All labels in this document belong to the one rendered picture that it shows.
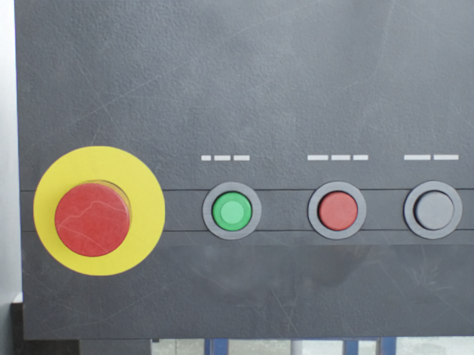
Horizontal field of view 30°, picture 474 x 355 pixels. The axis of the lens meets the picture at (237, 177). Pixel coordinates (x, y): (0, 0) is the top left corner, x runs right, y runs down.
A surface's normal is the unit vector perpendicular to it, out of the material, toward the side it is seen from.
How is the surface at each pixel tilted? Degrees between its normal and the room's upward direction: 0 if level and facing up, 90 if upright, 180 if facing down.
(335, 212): 90
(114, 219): 90
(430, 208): 90
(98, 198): 90
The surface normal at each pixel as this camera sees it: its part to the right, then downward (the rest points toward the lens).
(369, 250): 0.03, 0.11
